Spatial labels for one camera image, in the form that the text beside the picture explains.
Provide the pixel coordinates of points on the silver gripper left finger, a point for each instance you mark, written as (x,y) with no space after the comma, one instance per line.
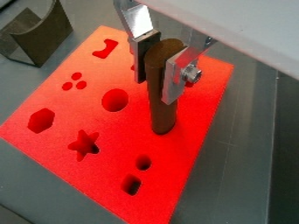
(143,35)

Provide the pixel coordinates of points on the brown oval rod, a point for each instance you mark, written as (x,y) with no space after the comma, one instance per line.
(163,114)

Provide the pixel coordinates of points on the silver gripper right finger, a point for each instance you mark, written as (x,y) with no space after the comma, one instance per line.
(181,69)

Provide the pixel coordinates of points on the red foam shape board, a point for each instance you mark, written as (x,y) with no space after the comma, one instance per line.
(84,127)

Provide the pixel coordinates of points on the black curved fixture stand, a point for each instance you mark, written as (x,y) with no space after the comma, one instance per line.
(29,38)

